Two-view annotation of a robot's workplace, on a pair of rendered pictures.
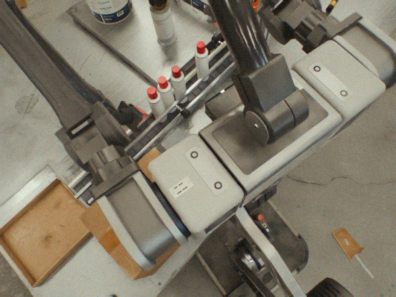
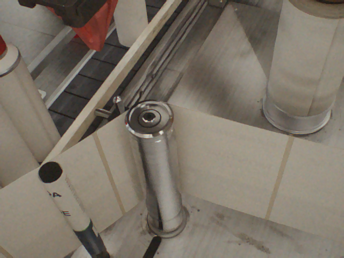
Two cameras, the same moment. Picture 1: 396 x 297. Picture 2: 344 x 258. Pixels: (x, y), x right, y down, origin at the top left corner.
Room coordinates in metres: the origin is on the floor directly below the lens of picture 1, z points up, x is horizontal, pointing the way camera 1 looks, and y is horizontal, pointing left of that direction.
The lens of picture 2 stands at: (1.23, -0.21, 1.30)
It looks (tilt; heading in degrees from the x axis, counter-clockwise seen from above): 52 degrees down; 159
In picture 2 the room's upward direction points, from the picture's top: 6 degrees counter-clockwise
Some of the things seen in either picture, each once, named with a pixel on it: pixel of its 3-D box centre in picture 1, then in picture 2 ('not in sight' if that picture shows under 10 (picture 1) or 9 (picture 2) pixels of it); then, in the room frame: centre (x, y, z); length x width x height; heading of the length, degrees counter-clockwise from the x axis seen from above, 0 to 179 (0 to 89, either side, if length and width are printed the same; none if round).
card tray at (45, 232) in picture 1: (47, 229); not in sight; (0.19, 0.61, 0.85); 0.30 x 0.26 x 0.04; 128
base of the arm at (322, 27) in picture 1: (320, 36); not in sight; (0.40, -0.29, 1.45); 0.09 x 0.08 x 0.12; 118
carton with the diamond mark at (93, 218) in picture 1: (153, 215); not in sight; (0.16, 0.18, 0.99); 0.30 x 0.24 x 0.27; 127
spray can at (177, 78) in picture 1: (178, 85); not in sight; (0.65, 0.04, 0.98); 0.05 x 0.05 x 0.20
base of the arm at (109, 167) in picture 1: (116, 174); not in sight; (0.17, 0.15, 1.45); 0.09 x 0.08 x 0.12; 118
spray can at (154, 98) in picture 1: (157, 105); not in sight; (0.58, 0.13, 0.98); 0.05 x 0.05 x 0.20
